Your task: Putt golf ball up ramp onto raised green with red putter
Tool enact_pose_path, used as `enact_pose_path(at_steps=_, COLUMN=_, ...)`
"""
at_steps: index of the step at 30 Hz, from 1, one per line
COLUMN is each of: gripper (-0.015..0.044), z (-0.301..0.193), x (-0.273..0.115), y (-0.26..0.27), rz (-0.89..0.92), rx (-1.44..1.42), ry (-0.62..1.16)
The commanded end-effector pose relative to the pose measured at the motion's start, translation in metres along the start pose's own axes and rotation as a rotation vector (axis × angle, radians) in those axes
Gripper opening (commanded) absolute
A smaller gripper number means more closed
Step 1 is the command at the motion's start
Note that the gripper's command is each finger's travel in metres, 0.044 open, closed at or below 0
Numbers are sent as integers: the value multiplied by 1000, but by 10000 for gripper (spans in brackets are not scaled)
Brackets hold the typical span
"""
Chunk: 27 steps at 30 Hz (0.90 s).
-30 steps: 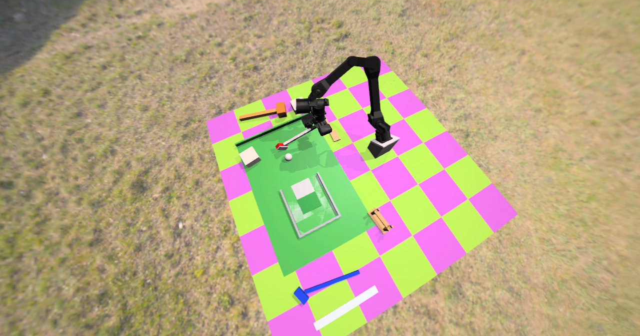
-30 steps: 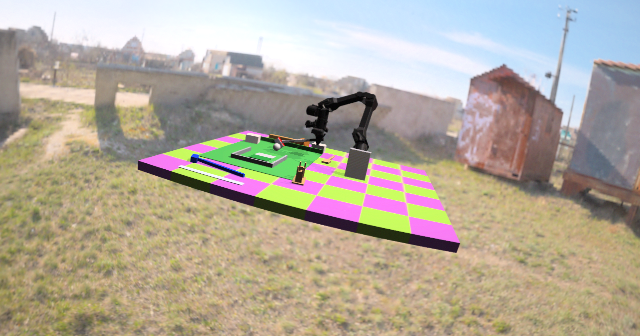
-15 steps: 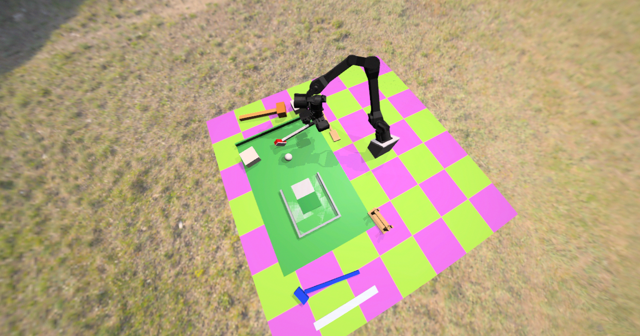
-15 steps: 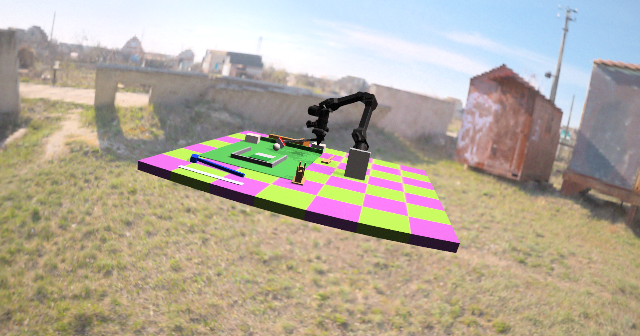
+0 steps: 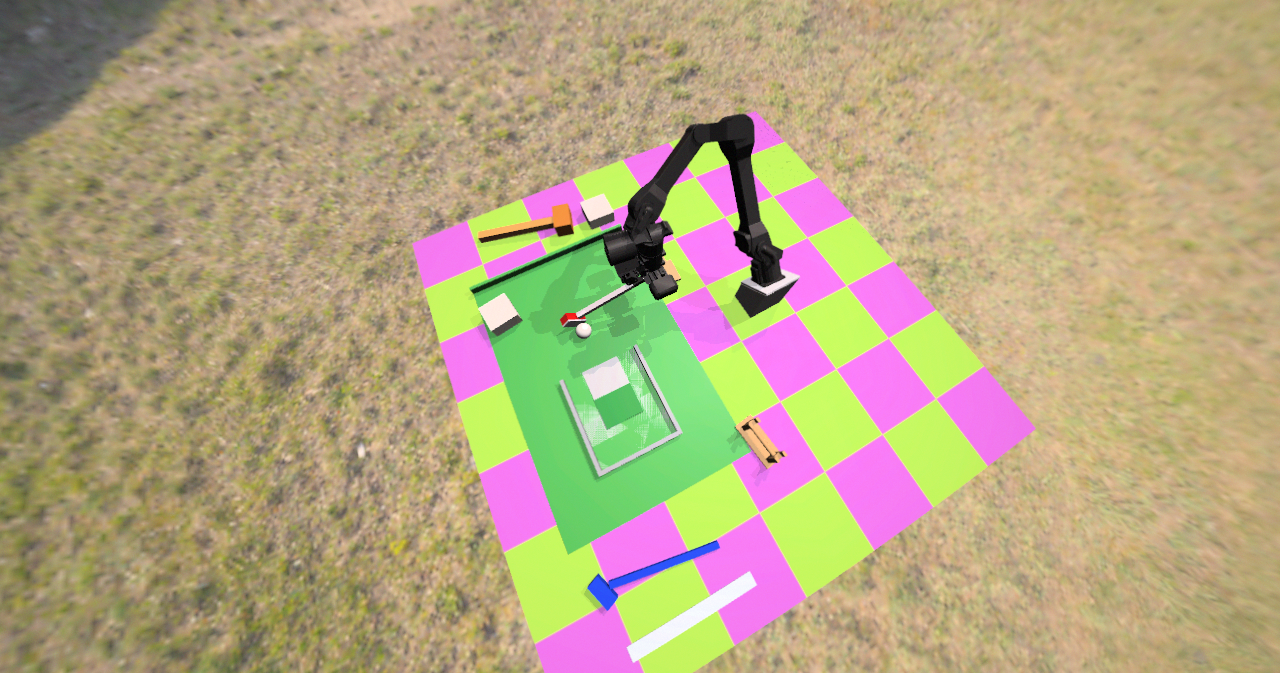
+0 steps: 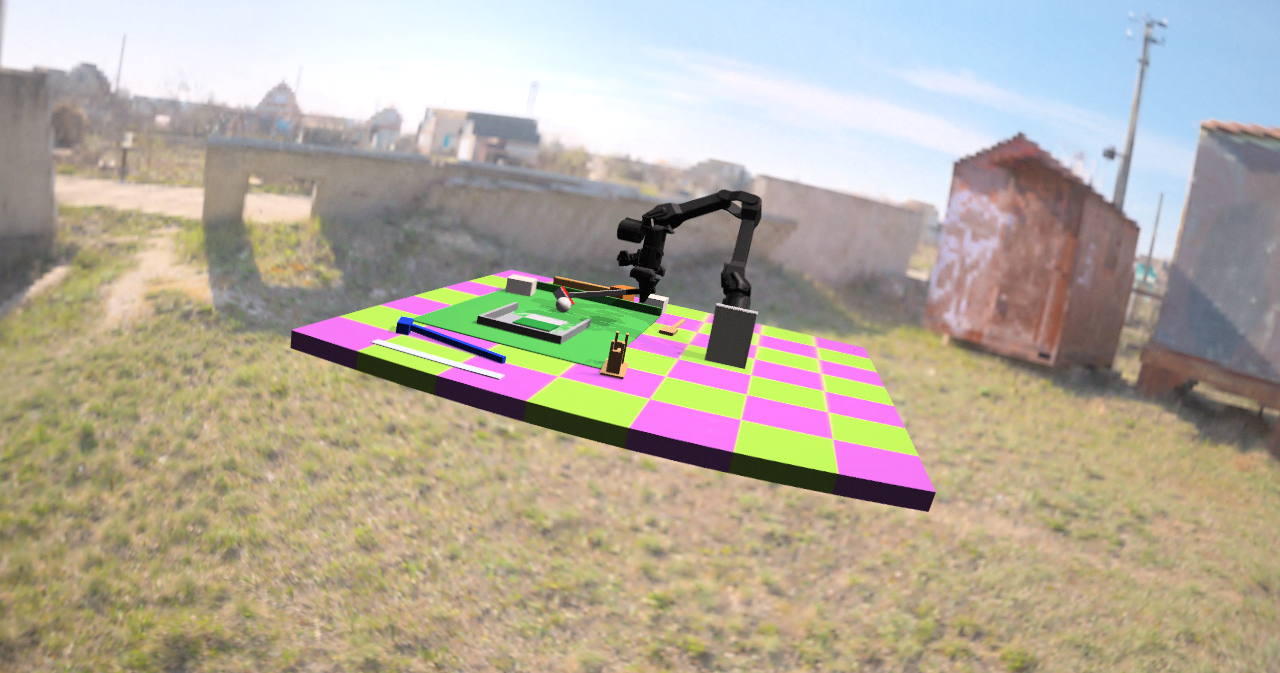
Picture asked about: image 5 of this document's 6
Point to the blue putter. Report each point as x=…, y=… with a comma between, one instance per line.
x=607, y=596

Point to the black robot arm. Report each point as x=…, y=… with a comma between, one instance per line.
x=735, y=135

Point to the white flat bar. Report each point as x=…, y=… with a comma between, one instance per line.
x=690, y=617

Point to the green putting mat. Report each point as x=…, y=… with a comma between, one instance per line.
x=534, y=355

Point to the orange mallet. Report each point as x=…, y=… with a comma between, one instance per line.
x=561, y=222

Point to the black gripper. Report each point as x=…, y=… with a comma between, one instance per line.
x=660, y=283

